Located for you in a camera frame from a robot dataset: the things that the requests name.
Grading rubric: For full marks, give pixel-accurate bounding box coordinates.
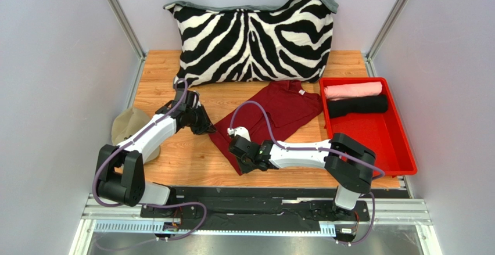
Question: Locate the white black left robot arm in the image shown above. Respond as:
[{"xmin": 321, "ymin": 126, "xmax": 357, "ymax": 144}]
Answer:
[{"xmin": 92, "ymin": 89, "xmax": 216, "ymax": 207}]

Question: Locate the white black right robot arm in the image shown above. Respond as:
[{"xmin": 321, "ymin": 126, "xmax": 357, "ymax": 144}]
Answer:
[{"xmin": 228, "ymin": 133, "xmax": 384, "ymax": 211}]

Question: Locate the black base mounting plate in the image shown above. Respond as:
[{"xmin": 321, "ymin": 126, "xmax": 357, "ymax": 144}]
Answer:
[{"xmin": 140, "ymin": 186, "xmax": 371, "ymax": 232}]

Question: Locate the beige baseball cap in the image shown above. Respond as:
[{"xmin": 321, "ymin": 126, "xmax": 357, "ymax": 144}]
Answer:
[{"xmin": 111, "ymin": 107, "xmax": 151, "ymax": 146}]

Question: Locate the rolled black t shirt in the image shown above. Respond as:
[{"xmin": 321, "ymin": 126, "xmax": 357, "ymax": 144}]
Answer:
[{"xmin": 327, "ymin": 95, "xmax": 389, "ymax": 118}]

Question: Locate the zebra print pillow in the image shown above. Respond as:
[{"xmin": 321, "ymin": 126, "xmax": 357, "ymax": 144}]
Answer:
[{"xmin": 164, "ymin": 0, "xmax": 339, "ymax": 87}]

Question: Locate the red plastic tray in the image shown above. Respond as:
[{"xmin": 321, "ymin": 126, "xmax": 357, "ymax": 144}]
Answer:
[{"xmin": 319, "ymin": 77, "xmax": 417, "ymax": 177}]

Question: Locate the rolled pink t shirt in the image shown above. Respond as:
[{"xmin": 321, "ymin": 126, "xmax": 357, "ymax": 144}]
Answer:
[{"xmin": 324, "ymin": 82, "xmax": 383, "ymax": 100}]

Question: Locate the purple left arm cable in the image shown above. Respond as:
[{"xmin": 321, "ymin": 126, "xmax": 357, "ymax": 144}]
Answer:
[{"xmin": 92, "ymin": 78, "xmax": 207, "ymax": 242}]

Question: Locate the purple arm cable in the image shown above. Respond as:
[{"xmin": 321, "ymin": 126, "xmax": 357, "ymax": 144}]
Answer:
[
  {"xmin": 229, "ymin": 100, "xmax": 386, "ymax": 245},
  {"xmin": 92, "ymin": 78, "xmax": 207, "ymax": 242}
]

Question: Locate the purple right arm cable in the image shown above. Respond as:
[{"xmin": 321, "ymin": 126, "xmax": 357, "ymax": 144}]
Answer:
[{"xmin": 229, "ymin": 100, "xmax": 386, "ymax": 245}]

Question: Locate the aluminium frame rail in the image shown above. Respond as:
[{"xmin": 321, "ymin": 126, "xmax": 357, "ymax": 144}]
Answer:
[{"xmin": 82, "ymin": 197, "xmax": 432, "ymax": 237}]

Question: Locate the left aluminium corner post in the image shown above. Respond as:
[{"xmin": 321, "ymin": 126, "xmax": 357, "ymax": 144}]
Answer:
[{"xmin": 107, "ymin": 0, "xmax": 146, "ymax": 60}]

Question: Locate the aluminium corner post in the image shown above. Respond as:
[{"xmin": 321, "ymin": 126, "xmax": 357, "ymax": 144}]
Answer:
[
  {"xmin": 107, "ymin": 0, "xmax": 146, "ymax": 60},
  {"xmin": 366, "ymin": 0, "xmax": 408, "ymax": 61}
]

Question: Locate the right aluminium corner post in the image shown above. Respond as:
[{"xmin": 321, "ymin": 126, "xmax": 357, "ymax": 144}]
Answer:
[{"xmin": 366, "ymin": 0, "xmax": 408, "ymax": 61}]

